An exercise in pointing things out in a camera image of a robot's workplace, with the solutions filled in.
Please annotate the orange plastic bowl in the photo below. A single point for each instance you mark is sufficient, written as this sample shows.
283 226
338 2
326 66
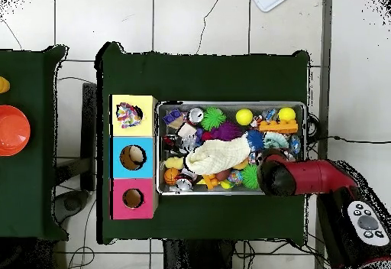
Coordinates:
12 130

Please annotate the silver mesh bin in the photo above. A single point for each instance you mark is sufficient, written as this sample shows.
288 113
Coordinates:
213 192

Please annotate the yellow smiley ball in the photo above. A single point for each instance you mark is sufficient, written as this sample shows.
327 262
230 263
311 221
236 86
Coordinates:
287 114

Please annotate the yellow plastic toy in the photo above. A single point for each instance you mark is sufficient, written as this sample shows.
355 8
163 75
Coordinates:
3 85

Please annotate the wooden box with three holes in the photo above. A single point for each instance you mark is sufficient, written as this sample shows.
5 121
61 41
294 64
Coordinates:
146 159

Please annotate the dark green table cloth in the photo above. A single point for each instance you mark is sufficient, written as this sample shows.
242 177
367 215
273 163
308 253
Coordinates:
198 76

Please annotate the plain yellow ball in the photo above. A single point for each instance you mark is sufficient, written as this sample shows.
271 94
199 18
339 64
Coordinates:
244 116

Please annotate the colourful dotted cloth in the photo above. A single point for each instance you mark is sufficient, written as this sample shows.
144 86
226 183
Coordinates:
128 115

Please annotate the mint green cloth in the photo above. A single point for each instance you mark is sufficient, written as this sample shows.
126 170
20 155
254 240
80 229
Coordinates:
275 140

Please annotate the cream waffle cloth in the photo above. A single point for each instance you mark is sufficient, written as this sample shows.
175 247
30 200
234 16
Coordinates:
217 156

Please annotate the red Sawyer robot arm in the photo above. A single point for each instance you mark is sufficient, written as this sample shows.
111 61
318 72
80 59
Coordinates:
320 177

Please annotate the neighbouring green cloth table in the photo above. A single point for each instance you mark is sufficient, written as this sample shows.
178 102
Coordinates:
27 143

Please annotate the blue spiky ball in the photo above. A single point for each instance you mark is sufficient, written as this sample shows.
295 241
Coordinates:
255 139

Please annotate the purple spiky ball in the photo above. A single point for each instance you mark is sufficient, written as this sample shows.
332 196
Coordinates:
226 130

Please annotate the white tray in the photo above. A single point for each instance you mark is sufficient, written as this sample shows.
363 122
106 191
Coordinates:
268 2

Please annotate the orange toy brick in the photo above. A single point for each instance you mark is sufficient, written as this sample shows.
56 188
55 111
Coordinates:
278 126

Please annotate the small orange basketball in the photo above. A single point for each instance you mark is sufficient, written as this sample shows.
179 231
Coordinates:
171 176

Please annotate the green spiky ball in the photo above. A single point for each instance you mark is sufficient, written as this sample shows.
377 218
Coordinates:
213 118
250 175

